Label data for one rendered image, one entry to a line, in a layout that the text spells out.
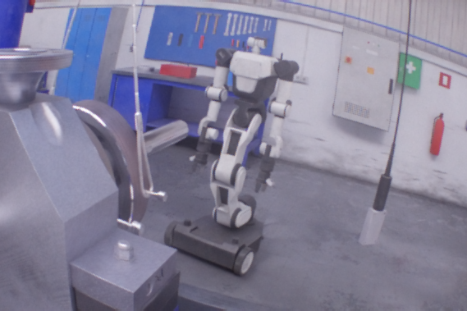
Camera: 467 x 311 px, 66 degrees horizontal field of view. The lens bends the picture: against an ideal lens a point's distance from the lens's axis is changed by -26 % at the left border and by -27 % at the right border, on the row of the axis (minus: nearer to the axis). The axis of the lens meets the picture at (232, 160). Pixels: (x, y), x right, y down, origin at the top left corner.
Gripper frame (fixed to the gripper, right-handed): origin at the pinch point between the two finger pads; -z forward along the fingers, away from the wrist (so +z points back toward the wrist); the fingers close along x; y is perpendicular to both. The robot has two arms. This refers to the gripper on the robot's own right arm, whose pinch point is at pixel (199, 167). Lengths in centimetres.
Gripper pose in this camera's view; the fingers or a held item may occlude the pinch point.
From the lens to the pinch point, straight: 307.7
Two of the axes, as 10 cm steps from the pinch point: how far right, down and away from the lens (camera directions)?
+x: -4.1, -0.3, -9.1
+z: 2.5, -9.6, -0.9
